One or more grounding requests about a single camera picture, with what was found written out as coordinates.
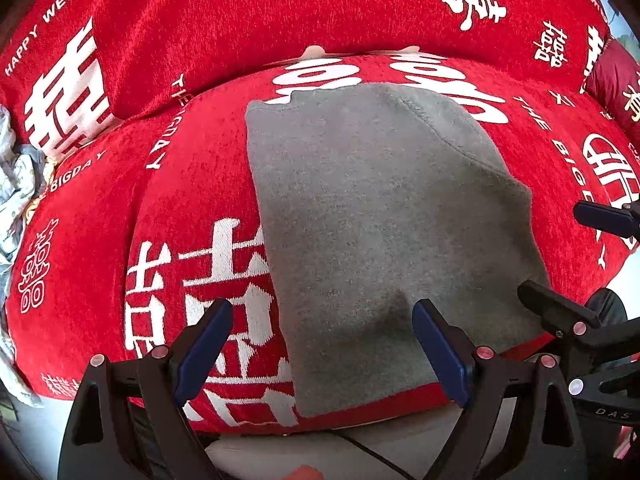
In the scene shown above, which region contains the pile of patterned clothes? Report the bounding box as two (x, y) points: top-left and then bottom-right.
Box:
(0, 105), (53, 408)

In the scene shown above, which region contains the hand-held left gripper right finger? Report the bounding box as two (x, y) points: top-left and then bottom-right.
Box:
(411, 298), (589, 480)

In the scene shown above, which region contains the dark red printed cushion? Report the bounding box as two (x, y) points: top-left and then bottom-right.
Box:
(582, 37), (640, 136)

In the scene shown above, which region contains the grey knit sweater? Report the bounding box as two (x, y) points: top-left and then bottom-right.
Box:
(245, 82), (551, 418)

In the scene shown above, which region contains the red printed sofa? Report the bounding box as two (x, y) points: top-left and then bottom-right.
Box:
(0, 0), (640, 480)

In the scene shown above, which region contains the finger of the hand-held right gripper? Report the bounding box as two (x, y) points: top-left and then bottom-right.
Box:
(517, 280), (640, 423)
(573, 200), (640, 251)

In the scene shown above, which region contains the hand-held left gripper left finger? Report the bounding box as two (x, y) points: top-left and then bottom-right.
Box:
(56, 298), (236, 480)

